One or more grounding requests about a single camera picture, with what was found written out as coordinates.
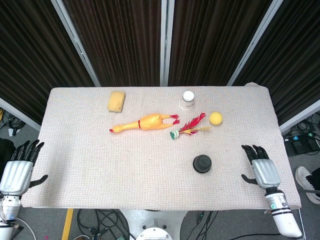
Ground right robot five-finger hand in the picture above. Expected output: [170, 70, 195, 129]
[241, 144, 281, 190]

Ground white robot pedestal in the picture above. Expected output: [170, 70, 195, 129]
[117, 208, 193, 240]

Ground yellow floor tape strip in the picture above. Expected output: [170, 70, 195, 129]
[61, 208, 75, 240]

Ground white paper cup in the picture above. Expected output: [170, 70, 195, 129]
[178, 90, 196, 111]

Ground yellow sponge block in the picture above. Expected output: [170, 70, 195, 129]
[106, 90, 127, 114]

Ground white sneaker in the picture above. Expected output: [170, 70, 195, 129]
[295, 166, 320, 205]

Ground yellow rubber chicken toy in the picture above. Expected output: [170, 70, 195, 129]
[108, 113, 181, 134]

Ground bystander black clothing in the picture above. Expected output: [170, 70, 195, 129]
[0, 138, 16, 176]

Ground beige waffle tablecloth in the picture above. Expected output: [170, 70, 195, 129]
[21, 82, 302, 211]

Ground yellow foam ball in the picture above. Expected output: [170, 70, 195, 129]
[209, 111, 223, 126]

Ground dark partition screen grey frame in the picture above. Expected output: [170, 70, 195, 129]
[227, 0, 320, 135]
[0, 0, 101, 132]
[166, 0, 276, 87]
[58, 0, 168, 87]

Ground red feather shuttlecock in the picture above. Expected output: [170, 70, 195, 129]
[169, 112, 213, 140]

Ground black floor cable bundle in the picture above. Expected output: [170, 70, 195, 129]
[0, 107, 26, 137]
[291, 112, 320, 138]
[76, 208, 131, 240]
[179, 209, 278, 240]

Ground black trouser leg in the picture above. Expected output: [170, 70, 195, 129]
[304, 167, 320, 192]

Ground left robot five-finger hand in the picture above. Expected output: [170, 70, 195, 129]
[0, 139, 49, 196]

